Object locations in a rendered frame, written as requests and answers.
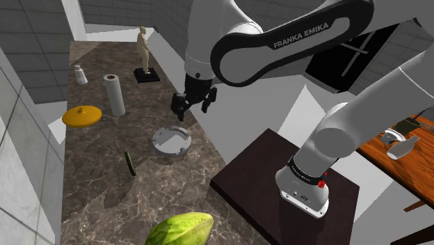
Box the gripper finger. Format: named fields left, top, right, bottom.
left=200, top=85, right=218, bottom=114
left=170, top=93, right=193, bottom=123

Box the grey round ashtray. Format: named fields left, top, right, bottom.
left=151, top=125, right=193, bottom=158

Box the beige human figure statue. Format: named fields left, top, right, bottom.
left=133, top=26, right=161, bottom=84

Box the white paper towel roll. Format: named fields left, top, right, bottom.
left=103, top=74, right=127, bottom=117

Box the green cucumber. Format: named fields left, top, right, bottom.
left=124, top=150, right=138, bottom=177

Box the dark robot stand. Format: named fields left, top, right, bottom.
left=209, top=127, right=360, bottom=245

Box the yellow pot lid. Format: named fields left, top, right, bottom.
left=62, top=105, right=103, bottom=129

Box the white salt shaker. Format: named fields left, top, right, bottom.
left=74, top=64, right=88, bottom=86

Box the green melon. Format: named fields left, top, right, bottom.
left=144, top=212, right=215, bottom=245

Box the dark window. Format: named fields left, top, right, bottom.
left=303, top=22, right=401, bottom=95

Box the wooden table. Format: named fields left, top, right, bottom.
left=355, top=114, right=434, bottom=245

